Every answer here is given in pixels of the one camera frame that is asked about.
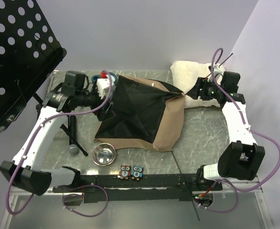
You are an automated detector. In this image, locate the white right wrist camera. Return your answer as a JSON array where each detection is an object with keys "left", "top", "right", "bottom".
[{"left": 209, "top": 64, "right": 225, "bottom": 77}]

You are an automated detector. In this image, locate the tan and black pet tent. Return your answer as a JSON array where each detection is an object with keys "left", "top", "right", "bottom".
[{"left": 94, "top": 75, "right": 186, "bottom": 152}]

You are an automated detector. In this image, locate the steel pet bowl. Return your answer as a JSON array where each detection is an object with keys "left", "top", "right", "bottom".
[{"left": 93, "top": 143, "right": 116, "bottom": 166}]

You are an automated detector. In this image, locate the white fluffy pillow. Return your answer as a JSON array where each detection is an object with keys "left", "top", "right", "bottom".
[{"left": 170, "top": 61, "right": 220, "bottom": 109}]

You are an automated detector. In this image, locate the black perforated music stand tray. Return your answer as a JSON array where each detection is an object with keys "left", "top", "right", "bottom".
[{"left": 0, "top": 0, "right": 66, "bottom": 133}]

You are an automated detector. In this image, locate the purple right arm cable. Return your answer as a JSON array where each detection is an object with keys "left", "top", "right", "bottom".
[{"left": 193, "top": 47, "right": 280, "bottom": 213}]

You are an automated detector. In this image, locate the black tripod stand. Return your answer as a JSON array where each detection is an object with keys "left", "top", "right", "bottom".
[{"left": 32, "top": 93, "right": 89, "bottom": 157}]

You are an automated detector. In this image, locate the blue owl tag eight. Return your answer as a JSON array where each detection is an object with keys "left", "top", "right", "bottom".
[{"left": 131, "top": 165, "right": 144, "bottom": 181}]

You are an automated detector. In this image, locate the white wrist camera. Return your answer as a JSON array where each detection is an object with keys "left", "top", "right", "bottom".
[
  {"left": 209, "top": 64, "right": 225, "bottom": 77},
  {"left": 96, "top": 78, "right": 110, "bottom": 99}
]

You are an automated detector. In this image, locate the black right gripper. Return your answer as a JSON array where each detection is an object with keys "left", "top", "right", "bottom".
[{"left": 187, "top": 77, "right": 224, "bottom": 101}]

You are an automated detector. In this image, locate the teal pet bowl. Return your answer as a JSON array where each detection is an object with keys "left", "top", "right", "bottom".
[{"left": 91, "top": 72, "right": 118, "bottom": 89}]

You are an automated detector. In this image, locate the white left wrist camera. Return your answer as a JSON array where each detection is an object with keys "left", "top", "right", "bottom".
[{"left": 96, "top": 78, "right": 110, "bottom": 99}]

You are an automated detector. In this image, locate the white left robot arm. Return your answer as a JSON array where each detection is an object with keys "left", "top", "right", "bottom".
[{"left": 0, "top": 70, "right": 114, "bottom": 196}]

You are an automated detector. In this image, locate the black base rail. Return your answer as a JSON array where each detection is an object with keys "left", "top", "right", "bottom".
[{"left": 52, "top": 174, "right": 223, "bottom": 203}]

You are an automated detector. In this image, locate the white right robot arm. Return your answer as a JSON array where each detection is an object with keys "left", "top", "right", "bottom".
[{"left": 187, "top": 71, "right": 265, "bottom": 190}]

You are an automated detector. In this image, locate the red owl tag seven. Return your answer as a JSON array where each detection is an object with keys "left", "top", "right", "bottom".
[{"left": 119, "top": 165, "right": 131, "bottom": 180}]

